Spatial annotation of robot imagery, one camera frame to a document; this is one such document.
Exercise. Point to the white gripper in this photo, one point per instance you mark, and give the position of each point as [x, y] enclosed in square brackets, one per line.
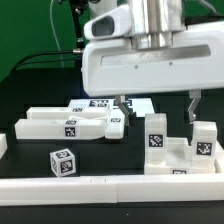
[141, 48]

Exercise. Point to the white tagged block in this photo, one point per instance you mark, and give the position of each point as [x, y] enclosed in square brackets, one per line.
[155, 137]

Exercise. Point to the white chair seat block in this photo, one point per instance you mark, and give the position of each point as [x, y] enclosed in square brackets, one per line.
[178, 160]

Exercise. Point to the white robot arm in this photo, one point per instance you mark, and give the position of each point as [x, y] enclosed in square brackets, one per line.
[144, 46]

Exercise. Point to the white tagged sheet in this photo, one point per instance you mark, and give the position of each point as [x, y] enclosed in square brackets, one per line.
[141, 106]

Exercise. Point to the white tagged cube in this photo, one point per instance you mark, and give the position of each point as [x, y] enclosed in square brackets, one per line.
[63, 162]

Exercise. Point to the white block left edge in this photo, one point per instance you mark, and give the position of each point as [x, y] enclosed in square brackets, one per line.
[3, 145]

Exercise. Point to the white right rail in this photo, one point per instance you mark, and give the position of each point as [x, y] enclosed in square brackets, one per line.
[219, 158]

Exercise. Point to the white rail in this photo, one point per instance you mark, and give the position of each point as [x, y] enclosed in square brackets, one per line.
[219, 158]
[111, 189]

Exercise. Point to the white front rail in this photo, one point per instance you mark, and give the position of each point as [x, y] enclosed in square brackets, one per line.
[111, 189]

